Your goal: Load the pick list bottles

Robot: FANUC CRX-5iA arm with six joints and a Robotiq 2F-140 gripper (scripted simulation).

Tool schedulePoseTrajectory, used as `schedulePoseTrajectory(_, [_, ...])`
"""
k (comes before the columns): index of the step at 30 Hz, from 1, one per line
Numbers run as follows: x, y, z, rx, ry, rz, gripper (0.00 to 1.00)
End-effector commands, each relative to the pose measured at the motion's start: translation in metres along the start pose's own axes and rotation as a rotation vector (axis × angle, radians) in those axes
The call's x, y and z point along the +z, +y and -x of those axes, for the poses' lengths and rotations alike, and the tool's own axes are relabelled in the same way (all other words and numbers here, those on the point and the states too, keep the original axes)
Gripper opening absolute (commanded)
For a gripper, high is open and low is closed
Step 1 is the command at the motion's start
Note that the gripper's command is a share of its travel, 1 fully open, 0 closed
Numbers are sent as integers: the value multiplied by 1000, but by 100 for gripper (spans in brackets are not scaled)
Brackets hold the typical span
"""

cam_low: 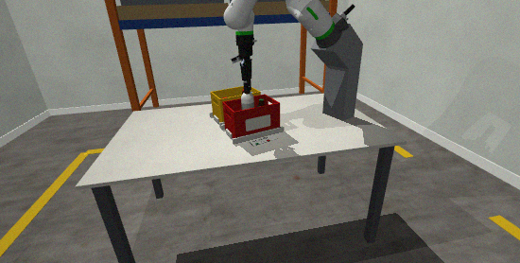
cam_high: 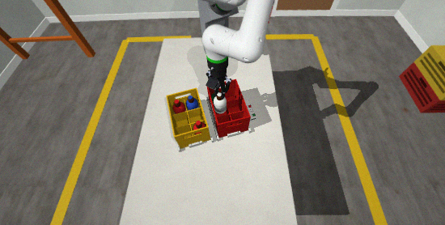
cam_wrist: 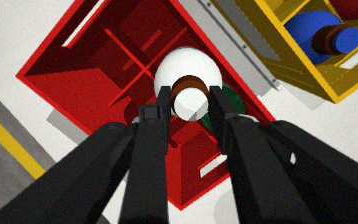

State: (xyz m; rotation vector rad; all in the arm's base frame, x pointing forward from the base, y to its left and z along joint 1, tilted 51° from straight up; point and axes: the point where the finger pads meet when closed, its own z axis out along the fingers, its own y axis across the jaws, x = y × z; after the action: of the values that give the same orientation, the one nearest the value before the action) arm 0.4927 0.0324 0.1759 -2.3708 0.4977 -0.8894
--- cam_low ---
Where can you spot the red crate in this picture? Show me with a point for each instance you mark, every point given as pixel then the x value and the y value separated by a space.
pixel 258 119

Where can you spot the yellow divided crate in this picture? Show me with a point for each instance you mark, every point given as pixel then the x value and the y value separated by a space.
pixel 217 97

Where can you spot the white paper pick list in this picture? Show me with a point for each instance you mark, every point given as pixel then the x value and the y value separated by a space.
pixel 262 140

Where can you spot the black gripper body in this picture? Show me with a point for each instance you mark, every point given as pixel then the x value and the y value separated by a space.
pixel 245 52

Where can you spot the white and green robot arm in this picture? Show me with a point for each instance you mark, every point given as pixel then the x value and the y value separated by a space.
pixel 311 13

